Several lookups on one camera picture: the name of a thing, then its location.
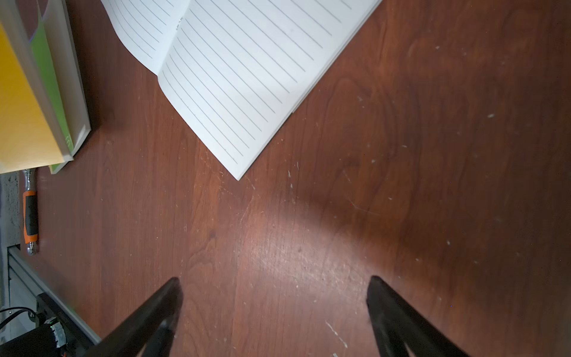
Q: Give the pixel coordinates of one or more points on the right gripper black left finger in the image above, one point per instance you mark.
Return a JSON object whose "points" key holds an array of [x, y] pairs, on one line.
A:
{"points": [[150, 330]]}

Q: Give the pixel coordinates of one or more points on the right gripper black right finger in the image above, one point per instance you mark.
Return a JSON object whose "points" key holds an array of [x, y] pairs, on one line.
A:
{"points": [[399, 329]]}

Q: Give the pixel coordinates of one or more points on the yellow cover notebook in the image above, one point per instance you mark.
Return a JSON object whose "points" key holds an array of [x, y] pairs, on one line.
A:
{"points": [[30, 132]]}

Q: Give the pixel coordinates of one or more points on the lined notebook green cover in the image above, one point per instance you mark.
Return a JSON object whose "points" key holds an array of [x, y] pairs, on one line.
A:
{"points": [[54, 52]]}

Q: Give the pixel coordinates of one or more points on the orange adjustable wrench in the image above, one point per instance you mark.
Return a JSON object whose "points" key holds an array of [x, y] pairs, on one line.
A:
{"points": [[30, 212]]}

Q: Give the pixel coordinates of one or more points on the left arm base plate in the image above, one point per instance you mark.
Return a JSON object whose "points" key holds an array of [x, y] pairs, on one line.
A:
{"points": [[55, 332]]}

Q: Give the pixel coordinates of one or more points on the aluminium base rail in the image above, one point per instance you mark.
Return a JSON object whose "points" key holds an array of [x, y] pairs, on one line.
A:
{"points": [[21, 272]]}

